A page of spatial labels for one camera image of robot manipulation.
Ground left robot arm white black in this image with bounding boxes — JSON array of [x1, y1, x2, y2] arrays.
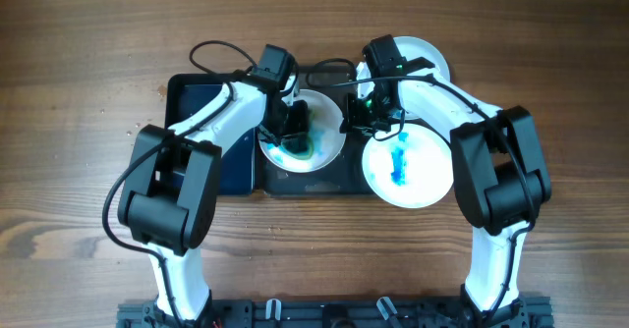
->
[[102, 72, 299, 327]]

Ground white plate blue stain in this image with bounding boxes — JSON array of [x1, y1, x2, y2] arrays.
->
[[361, 124, 453, 209], [258, 89, 346, 173]]

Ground black water tray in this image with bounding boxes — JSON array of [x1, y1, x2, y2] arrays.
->
[[164, 74, 257, 196]]

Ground green yellow sponge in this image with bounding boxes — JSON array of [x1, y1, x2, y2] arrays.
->
[[281, 134, 314, 160]]

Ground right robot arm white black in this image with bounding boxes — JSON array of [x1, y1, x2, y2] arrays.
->
[[344, 69, 551, 327]]

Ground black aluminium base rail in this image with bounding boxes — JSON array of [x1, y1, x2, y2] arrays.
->
[[115, 297, 555, 328]]

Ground clean white plate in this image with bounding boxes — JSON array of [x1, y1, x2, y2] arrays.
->
[[355, 36, 451, 121]]

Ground dark plate tray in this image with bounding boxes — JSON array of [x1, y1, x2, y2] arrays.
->
[[256, 65, 372, 196]]

